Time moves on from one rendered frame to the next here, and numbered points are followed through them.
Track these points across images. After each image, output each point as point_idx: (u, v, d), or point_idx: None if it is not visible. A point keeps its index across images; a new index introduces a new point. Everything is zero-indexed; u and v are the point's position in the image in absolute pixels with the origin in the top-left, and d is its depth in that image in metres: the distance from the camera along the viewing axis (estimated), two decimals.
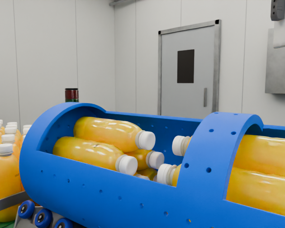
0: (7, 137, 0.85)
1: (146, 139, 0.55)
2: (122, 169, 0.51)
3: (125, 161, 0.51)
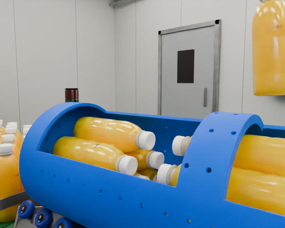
0: (7, 137, 0.85)
1: (146, 139, 0.55)
2: (122, 169, 0.51)
3: (125, 161, 0.51)
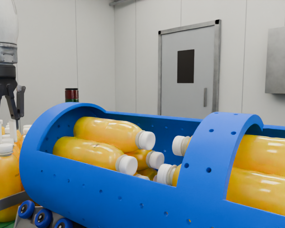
0: (7, 137, 0.85)
1: (146, 139, 0.55)
2: (122, 169, 0.51)
3: (125, 161, 0.51)
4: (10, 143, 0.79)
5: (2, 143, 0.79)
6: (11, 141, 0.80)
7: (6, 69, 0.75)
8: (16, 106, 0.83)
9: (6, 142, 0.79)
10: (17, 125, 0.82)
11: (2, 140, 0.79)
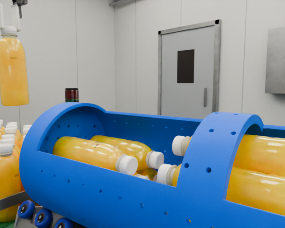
0: (7, 137, 0.85)
1: None
2: (122, 169, 0.51)
3: (125, 161, 0.51)
4: (10, 143, 0.80)
5: (3, 143, 0.79)
6: (11, 141, 0.80)
7: None
8: None
9: (6, 142, 0.79)
10: (20, 12, 0.73)
11: (2, 140, 0.79)
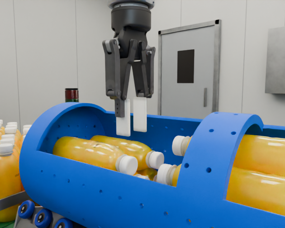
0: (7, 137, 0.85)
1: None
2: (122, 169, 0.51)
3: (125, 161, 0.51)
4: (10, 143, 0.80)
5: (3, 143, 0.79)
6: (11, 141, 0.80)
7: (145, 14, 0.47)
8: None
9: (6, 142, 0.79)
10: (145, 106, 0.54)
11: (2, 140, 0.79)
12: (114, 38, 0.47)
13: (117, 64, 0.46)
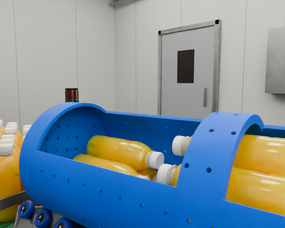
0: (7, 137, 0.85)
1: None
2: None
3: None
4: (10, 143, 0.80)
5: (3, 143, 0.79)
6: (11, 141, 0.80)
7: None
8: None
9: (6, 142, 0.79)
10: None
11: (2, 140, 0.79)
12: None
13: None
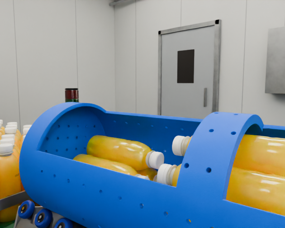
0: (7, 137, 0.85)
1: None
2: None
3: None
4: (10, 143, 0.80)
5: (3, 143, 0.79)
6: (11, 141, 0.80)
7: None
8: None
9: (6, 142, 0.79)
10: None
11: (2, 140, 0.79)
12: None
13: None
